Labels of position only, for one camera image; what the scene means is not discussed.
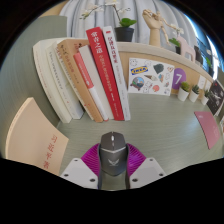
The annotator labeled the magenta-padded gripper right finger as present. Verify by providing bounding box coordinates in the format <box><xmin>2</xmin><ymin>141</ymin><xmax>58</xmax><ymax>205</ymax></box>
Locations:
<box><xmin>126</xmin><ymin>143</ymin><xmax>167</xmax><ymax>190</ymax></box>

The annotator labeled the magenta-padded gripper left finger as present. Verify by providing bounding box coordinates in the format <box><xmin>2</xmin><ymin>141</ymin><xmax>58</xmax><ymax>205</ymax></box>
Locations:
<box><xmin>59</xmin><ymin>143</ymin><xmax>101</xmax><ymax>190</ymax></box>

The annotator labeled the dark grey computer mouse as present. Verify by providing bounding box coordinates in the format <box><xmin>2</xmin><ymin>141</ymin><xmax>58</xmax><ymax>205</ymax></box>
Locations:
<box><xmin>98</xmin><ymin>131</ymin><xmax>130</xmax><ymax>177</ymax></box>

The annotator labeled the dusky pink mouse pad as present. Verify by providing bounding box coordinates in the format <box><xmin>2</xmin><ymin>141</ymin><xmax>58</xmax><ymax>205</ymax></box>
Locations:
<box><xmin>194</xmin><ymin>110</ymin><xmax>222</xmax><ymax>151</ymax></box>

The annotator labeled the beige book red lettering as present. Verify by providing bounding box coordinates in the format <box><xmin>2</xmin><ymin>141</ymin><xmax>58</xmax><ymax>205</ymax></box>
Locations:
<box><xmin>4</xmin><ymin>96</ymin><xmax>70</xmax><ymax>177</ymax></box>

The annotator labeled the small succulent in white pot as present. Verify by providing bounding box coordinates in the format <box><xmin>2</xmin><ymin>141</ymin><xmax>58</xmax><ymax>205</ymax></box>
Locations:
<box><xmin>200</xmin><ymin>89</ymin><xmax>211</xmax><ymax>106</ymax></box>
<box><xmin>188</xmin><ymin>84</ymin><xmax>201</xmax><ymax>103</ymax></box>
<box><xmin>177</xmin><ymin>81</ymin><xmax>191</xmax><ymax>102</ymax></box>

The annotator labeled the round purple number sign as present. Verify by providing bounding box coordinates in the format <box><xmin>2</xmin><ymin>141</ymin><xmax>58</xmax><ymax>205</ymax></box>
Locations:
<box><xmin>171</xmin><ymin>67</ymin><xmax>188</xmax><ymax>91</ymax></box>

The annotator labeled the thin red and white book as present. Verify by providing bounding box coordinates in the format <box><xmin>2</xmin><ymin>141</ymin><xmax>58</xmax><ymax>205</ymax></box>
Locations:
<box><xmin>73</xmin><ymin>52</ymin><xmax>110</xmax><ymax>122</ymax></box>

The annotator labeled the tan book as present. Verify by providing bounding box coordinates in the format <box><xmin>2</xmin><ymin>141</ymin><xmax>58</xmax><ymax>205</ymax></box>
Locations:
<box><xmin>56</xmin><ymin>38</ymin><xmax>104</xmax><ymax>123</ymax></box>

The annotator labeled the red book white lettering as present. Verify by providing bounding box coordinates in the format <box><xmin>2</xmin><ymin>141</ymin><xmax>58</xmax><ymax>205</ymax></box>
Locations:
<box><xmin>85</xmin><ymin>27</ymin><xmax>125</xmax><ymax>122</ymax></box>

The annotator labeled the light stone ledge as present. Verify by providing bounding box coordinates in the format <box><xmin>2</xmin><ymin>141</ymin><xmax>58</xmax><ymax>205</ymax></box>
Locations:
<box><xmin>116</xmin><ymin>41</ymin><xmax>214</xmax><ymax>81</ymax></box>

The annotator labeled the window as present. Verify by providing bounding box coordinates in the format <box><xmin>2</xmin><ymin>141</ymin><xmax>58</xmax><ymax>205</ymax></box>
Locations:
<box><xmin>196</xmin><ymin>23</ymin><xmax>221</xmax><ymax>71</ymax></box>

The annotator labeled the wooden hand model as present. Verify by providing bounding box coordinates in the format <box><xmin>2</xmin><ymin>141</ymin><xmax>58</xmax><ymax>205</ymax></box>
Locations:
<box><xmin>142</xmin><ymin>8</ymin><xmax>164</xmax><ymax>48</ymax></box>

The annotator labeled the wooden artist mannequin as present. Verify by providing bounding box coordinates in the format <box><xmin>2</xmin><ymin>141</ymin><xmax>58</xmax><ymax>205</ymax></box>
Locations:
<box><xmin>156</xmin><ymin>11</ymin><xmax>181</xmax><ymax>43</ymax></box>

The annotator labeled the light grey curtain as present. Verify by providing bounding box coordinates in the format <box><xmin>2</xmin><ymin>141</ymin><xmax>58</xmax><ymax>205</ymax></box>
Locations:
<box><xmin>59</xmin><ymin>0</ymin><xmax>198</xmax><ymax>51</ymax></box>

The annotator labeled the white wall socket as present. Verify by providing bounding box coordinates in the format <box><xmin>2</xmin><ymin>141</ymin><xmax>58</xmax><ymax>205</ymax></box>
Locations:
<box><xmin>204</xmin><ymin>79</ymin><xmax>213</xmax><ymax>92</ymax></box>
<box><xmin>197</xmin><ymin>74</ymin><xmax>208</xmax><ymax>90</ymax></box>

